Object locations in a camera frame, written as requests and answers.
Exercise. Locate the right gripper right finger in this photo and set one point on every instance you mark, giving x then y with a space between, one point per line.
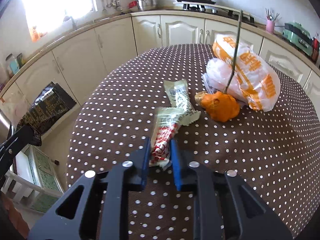
225 206

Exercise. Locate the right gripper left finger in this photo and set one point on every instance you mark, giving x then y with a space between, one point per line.
97 204

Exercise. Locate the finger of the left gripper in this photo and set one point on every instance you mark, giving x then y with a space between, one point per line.
11 147

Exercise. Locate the black snack bag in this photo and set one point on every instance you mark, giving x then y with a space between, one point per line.
50 105

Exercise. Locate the red white snack wrapper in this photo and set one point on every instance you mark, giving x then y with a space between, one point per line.
167 123

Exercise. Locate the brown bread piece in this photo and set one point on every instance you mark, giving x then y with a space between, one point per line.
199 96

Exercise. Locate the white printed snack wrapper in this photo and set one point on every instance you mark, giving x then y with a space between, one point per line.
178 94

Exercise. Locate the kitchen window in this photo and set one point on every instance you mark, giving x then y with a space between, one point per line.
48 15

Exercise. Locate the person left hand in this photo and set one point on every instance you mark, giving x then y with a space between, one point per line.
13 226

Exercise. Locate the white green side cart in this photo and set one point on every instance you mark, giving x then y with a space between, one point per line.
31 181

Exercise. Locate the brown polka dot tablecloth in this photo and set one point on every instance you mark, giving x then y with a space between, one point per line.
276 152

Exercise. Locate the glass jar on counter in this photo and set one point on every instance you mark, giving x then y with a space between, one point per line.
12 65

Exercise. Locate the orange mandarin peel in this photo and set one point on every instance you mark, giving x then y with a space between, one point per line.
220 107

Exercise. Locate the cream lower cabinets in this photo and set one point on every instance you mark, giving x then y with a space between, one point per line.
79 60

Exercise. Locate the white orange plastic bag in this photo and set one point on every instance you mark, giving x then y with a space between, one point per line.
255 83

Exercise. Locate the steel sink faucet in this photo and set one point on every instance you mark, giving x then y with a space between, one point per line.
71 21

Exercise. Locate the thin wooden stick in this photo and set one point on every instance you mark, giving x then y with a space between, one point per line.
235 51

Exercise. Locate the green electric grill pot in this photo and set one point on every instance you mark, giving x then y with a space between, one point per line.
298 36

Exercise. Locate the pink utensil holder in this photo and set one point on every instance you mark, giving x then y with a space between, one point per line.
270 26

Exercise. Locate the red bowl on counter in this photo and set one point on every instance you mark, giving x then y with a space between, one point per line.
133 4

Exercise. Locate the black gas stove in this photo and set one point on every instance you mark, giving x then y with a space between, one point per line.
209 7

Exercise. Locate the steel steamer pot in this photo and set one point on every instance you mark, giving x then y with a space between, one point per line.
145 5

